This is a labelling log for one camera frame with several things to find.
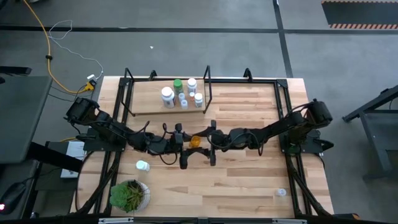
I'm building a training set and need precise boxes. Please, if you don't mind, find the orange bottle with white cap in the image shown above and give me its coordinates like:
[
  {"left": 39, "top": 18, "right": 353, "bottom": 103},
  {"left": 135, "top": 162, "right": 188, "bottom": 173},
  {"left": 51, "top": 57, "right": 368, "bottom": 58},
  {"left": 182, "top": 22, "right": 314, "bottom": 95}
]
[{"left": 188, "top": 135, "right": 203, "bottom": 149}]

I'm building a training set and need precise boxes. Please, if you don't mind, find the large white medicine bottle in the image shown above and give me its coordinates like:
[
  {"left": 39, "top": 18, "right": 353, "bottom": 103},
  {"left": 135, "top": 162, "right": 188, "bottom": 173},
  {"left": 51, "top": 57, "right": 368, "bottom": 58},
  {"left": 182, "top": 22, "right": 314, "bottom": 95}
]
[{"left": 160, "top": 86, "right": 176, "bottom": 110}]

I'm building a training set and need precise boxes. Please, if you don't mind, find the black metal rig frame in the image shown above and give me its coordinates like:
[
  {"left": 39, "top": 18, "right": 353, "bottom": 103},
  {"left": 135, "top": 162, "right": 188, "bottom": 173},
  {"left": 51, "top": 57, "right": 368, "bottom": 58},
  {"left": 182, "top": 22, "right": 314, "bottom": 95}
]
[{"left": 70, "top": 67, "right": 335, "bottom": 218}]

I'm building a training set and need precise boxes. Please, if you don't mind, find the succulent in white pot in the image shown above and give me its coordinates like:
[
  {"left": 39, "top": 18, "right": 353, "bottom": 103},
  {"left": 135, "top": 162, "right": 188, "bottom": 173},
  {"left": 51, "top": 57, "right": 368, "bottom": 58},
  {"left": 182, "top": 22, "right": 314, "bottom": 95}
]
[{"left": 109, "top": 179, "right": 152, "bottom": 214}]

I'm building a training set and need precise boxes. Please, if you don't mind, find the black computer mouse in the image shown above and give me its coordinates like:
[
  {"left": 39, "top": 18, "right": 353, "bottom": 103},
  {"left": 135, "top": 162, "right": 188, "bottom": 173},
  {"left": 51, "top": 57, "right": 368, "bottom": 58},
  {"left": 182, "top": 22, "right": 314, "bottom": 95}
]
[{"left": 0, "top": 182, "right": 27, "bottom": 215}]

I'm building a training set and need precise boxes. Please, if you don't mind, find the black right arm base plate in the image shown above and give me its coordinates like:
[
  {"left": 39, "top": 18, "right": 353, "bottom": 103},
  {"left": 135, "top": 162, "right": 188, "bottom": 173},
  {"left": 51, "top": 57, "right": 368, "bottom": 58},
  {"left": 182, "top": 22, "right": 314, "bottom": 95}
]
[{"left": 278, "top": 129, "right": 335, "bottom": 156}]

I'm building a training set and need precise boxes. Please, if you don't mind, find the black frame table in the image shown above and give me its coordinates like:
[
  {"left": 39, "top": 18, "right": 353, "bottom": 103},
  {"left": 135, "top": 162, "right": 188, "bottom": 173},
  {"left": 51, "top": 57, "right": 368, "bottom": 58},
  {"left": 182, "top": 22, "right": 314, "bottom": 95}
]
[{"left": 341, "top": 84, "right": 398, "bottom": 180}]

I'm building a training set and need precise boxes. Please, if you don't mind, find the green-capped medicine bottle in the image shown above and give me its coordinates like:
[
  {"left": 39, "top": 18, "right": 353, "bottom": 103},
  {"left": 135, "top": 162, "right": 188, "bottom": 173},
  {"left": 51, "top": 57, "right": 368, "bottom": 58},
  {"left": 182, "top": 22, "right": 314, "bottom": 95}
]
[{"left": 172, "top": 78, "right": 183, "bottom": 96}]

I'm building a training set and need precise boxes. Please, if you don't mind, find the black orange-striped hazard mat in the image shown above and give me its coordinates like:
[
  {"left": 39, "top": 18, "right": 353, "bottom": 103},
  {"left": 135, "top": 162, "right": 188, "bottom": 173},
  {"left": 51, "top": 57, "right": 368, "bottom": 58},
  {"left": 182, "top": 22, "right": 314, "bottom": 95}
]
[{"left": 321, "top": 0, "right": 398, "bottom": 30}]

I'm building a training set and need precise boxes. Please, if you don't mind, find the grey metal bracket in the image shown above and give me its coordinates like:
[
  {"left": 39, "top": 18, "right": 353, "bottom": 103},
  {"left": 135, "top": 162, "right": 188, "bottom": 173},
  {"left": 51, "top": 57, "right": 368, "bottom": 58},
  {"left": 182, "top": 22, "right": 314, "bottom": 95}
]
[
  {"left": 272, "top": 218, "right": 308, "bottom": 224},
  {"left": 98, "top": 217, "right": 134, "bottom": 224}
]

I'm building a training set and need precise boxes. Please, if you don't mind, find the dark grey desk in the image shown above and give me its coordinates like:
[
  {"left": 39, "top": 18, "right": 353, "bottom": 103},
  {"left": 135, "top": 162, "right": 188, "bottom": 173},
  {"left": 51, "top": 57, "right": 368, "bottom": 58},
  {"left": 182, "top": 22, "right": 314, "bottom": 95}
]
[{"left": 0, "top": 75, "right": 53, "bottom": 165}]

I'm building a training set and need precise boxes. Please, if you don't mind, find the black flat beam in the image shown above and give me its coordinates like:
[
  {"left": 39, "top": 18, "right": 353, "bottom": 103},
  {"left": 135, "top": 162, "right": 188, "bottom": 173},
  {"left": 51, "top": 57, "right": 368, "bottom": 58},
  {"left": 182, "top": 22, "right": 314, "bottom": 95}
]
[{"left": 26, "top": 141, "right": 85, "bottom": 174}]

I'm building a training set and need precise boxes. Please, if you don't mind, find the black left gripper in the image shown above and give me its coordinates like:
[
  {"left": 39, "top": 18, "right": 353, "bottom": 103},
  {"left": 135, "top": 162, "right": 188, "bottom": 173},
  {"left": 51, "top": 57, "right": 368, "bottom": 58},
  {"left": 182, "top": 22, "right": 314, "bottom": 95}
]
[{"left": 164, "top": 123, "right": 205, "bottom": 170}]

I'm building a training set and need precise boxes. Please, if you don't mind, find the white labelled medicine bottle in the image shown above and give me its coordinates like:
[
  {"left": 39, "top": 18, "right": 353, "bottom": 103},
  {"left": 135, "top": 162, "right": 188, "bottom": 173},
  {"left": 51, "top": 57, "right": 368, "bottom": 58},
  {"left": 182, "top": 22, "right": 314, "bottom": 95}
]
[{"left": 136, "top": 160, "right": 151, "bottom": 172}]

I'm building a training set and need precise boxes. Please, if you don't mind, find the yellow floor cable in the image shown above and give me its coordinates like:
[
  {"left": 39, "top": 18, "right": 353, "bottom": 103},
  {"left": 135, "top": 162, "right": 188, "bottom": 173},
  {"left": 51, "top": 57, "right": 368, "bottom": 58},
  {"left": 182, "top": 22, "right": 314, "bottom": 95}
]
[{"left": 22, "top": 0, "right": 96, "bottom": 94}]

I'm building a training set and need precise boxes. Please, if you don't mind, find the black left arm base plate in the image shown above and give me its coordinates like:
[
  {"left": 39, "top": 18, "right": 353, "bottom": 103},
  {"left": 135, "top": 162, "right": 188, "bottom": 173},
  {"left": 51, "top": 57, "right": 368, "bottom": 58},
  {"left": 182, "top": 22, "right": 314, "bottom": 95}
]
[{"left": 76, "top": 134, "right": 125, "bottom": 152}]

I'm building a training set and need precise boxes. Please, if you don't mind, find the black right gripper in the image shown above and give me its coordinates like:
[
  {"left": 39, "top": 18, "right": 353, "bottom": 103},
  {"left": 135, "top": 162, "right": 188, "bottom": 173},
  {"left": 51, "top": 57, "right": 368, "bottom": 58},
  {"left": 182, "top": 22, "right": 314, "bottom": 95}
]
[{"left": 198, "top": 119, "right": 239, "bottom": 166}]

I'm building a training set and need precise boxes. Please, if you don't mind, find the white floor cable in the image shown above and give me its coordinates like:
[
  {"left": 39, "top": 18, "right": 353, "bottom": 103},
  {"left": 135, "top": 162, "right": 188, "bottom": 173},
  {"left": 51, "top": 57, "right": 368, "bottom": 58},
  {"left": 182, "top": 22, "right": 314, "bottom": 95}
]
[{"left": 48, "top": 19, "right": 104, "bottom": 81}]

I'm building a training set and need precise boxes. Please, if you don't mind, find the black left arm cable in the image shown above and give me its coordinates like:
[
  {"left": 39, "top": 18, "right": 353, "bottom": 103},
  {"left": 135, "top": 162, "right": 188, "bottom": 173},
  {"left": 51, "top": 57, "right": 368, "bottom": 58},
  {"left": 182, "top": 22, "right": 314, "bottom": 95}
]
[{"left": 124, "top": 120, "right": 180, "bottom": 166}]

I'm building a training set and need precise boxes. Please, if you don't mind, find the wooden shelf with black frame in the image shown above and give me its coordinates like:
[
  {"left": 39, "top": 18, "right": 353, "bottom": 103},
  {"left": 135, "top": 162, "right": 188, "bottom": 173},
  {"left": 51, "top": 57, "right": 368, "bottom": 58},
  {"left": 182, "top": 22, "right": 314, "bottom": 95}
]
[{"left": 119, "top": 65, "right": 214, "bottom": 118}]

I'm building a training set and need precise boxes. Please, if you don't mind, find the white control box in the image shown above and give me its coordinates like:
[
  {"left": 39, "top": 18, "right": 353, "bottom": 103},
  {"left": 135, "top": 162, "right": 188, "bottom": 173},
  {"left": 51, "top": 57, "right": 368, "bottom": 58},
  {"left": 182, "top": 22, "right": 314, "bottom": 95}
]
[{"left": 59, "top": 139, "right": 86, "bottom": 179}]

